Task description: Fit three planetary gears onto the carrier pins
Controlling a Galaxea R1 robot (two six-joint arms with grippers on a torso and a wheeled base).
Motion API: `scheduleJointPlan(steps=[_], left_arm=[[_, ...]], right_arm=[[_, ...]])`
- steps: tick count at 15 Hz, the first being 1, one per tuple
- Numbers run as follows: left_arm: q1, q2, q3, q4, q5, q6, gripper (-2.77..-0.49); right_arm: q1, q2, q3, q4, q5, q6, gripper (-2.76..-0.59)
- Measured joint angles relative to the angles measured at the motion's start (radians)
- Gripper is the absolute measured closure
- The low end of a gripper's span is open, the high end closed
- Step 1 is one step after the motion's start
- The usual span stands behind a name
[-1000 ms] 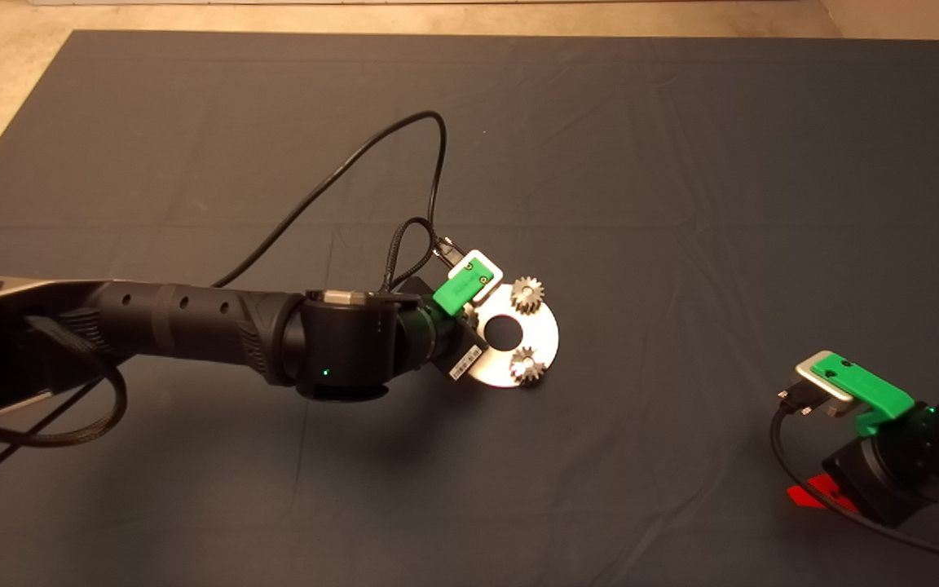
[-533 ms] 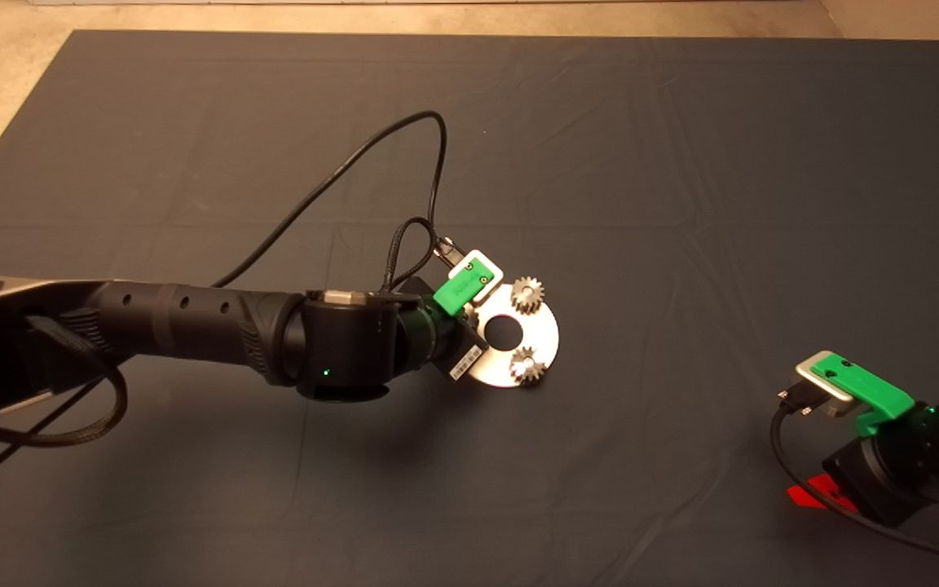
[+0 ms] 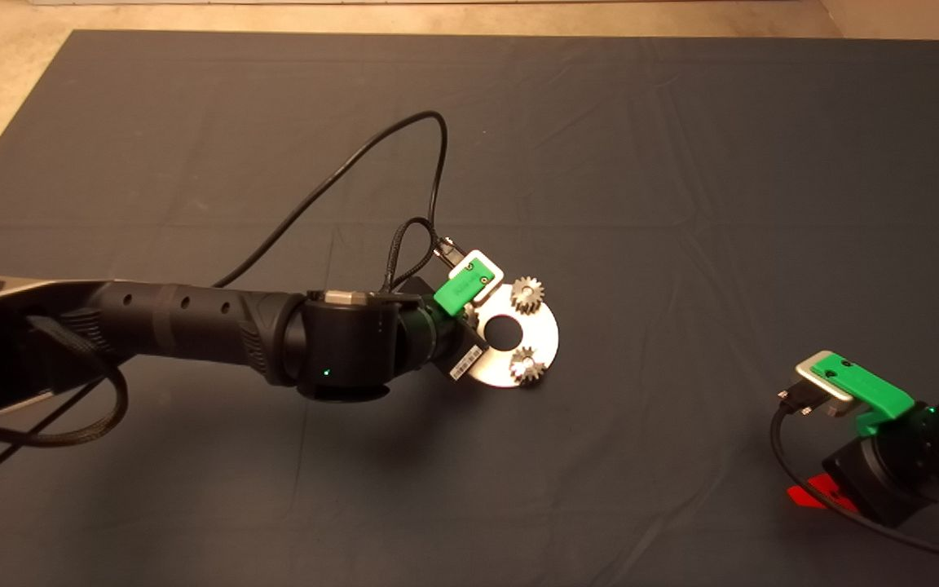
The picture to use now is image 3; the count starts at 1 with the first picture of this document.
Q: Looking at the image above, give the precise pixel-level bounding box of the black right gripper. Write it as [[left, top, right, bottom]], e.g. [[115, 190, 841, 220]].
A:
[[787, 406, 939, 527]]

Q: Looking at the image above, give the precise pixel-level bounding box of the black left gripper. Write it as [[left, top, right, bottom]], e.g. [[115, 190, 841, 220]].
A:
[[419, 295, 489, 384]]

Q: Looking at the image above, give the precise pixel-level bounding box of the dark steel planetary gear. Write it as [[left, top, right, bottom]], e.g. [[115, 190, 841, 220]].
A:
[[509, 276, 545, 316], [508, 346, 549, 387]]

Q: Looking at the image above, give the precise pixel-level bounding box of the round metal carrier plate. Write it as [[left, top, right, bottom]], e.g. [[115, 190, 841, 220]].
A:
[[463, 283, 559, 389]]

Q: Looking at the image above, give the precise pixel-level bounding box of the dark grey table cloth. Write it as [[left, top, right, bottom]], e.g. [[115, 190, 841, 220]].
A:
[[0, 31, 939, 587]]

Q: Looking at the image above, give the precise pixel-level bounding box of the green left camera mount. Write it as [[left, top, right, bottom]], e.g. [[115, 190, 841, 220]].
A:
[[434, 255, 495, 319]]

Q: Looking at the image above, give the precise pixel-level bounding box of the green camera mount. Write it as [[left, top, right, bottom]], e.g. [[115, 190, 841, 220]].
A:
[[812, 352, 917, 438], [434, 255, 495, 319]]

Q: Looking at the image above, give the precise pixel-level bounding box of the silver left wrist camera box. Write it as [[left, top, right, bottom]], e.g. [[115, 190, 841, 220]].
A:
[[449, 249, 505, 299]]

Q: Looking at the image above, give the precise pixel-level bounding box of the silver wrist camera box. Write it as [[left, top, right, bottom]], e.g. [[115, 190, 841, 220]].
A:
[[796, 351, 855, 417], [449, 249, 505, 299]]

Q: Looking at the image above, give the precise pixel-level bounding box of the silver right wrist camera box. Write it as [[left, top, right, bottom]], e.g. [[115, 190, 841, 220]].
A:
[[796, 351, 855, 417]]

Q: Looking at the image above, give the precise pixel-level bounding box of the green right camera mount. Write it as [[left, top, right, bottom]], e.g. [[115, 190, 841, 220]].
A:
[[812, 352, 917, 438]]

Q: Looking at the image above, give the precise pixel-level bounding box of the black left camera cable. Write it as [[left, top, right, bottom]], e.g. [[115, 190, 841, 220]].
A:
[[0, 111, 470, 502]]

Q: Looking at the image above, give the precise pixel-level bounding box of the black braided cable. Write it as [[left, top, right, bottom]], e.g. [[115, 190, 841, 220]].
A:
[[0, 314, 130, 448]]

